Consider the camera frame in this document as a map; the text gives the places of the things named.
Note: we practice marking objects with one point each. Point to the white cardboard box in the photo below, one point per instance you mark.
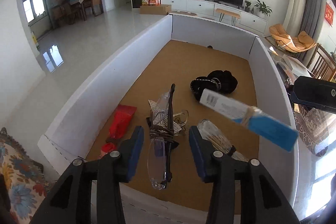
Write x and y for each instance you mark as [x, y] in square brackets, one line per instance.
[188, 122]

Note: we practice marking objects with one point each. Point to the reading glasses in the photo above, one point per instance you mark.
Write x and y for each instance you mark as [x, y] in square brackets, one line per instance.
[161, 143]

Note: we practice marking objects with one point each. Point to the wooden dining chair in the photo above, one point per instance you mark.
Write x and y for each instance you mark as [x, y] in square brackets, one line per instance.
[322, 65]

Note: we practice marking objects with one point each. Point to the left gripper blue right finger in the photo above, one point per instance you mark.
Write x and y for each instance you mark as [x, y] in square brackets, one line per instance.
[202, 151]

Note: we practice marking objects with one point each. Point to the red packet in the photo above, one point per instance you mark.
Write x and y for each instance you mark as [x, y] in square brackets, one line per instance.
[121, 120]

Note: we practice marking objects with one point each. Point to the orange lounge chair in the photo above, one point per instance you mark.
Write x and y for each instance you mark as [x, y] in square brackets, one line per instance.
[282, 40]

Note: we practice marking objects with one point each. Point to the white tv cabinet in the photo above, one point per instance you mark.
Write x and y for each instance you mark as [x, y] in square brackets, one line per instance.
[207, 9]

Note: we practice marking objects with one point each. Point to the dining table with chairs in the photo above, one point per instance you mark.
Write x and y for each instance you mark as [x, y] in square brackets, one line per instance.
[71, 10]

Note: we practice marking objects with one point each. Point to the blue white medicine box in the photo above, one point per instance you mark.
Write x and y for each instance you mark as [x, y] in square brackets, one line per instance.
[251, 118]

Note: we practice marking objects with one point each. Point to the wooden stool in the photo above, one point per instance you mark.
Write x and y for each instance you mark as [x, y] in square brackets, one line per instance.
[234, 16]

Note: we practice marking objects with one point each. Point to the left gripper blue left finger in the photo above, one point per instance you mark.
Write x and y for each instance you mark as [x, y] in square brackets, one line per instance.
[130, 150]

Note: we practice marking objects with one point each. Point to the black velvet pouch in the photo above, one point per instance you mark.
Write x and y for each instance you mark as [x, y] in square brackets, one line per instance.
[222, 82]

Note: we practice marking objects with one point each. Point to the rhinestone bow hair clip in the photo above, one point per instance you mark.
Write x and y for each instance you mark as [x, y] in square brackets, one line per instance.
[159, 116]

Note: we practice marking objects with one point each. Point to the brown cardboard box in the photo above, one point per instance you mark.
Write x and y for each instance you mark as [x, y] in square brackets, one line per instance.
[155, 10]

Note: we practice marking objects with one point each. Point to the bundle of wooden sticks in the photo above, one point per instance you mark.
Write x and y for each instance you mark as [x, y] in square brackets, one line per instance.
[210, 132]

